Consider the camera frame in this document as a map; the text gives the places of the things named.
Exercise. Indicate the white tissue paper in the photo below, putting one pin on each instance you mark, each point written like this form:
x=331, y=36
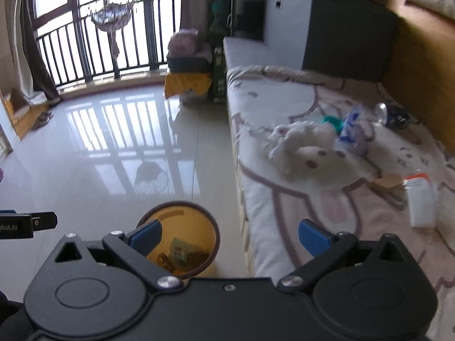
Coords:
x=302, y=142

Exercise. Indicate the yellow cloth cover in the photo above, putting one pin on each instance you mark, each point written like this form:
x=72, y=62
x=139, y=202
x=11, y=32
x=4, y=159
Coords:
x=186, y=83

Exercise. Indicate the grey curtain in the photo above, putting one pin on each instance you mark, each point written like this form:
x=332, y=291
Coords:
x=193, y=3

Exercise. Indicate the grey storage box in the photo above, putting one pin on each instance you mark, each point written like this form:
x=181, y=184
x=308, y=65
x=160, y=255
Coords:
x=337, y=25

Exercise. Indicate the round yellow trash bin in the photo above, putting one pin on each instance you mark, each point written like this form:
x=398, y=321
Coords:
x=193, y=220

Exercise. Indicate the bed with cartoon sheet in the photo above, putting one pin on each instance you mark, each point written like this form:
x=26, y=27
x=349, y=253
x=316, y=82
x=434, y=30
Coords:
x=284, y=88

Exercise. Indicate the crushed blue soda can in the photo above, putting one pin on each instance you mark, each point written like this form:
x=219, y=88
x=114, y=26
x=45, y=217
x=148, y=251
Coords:
x=392, y=115

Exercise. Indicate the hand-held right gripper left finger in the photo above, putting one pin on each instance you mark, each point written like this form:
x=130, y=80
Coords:
x=144, y=235

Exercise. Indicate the clear zip bag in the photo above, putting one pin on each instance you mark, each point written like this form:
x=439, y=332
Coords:
x=421, y=202

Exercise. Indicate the green carton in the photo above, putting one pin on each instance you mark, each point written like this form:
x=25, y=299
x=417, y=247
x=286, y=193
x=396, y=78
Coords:
x=219, y=74

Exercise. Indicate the pair of shoes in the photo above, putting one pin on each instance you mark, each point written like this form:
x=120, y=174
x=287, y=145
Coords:
x=42, y=119

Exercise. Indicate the brown curtain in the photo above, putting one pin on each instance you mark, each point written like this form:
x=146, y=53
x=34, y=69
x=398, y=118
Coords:
x=32, y=42

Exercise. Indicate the teal plastic bottle cap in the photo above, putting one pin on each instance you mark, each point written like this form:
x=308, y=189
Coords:
x=332, y=121

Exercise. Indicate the black balcony railing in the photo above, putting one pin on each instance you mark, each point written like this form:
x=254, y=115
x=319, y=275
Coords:
x=103, y=42

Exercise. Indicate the pink cloth bundle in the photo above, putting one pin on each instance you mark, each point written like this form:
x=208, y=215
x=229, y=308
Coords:
x=186, y=42

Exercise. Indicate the dark flat box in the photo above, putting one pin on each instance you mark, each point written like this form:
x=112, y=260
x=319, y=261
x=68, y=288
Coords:
x=188, y=64

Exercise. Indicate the grey mattress cushion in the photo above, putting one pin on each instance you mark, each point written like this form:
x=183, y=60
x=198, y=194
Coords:
x=248, y=51

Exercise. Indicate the black shelf unit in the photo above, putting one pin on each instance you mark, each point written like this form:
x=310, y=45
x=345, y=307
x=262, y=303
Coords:
x=248, y=3

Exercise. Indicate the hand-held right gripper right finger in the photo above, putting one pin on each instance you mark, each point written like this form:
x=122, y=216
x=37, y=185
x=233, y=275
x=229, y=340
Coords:
x=312, y=237

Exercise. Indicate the blue and white plastic bag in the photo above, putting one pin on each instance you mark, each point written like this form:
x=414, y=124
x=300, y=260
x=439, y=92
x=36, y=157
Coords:
x=355, y=128

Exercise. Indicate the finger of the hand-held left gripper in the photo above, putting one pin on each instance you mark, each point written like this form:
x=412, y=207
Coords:
x=44, y=220

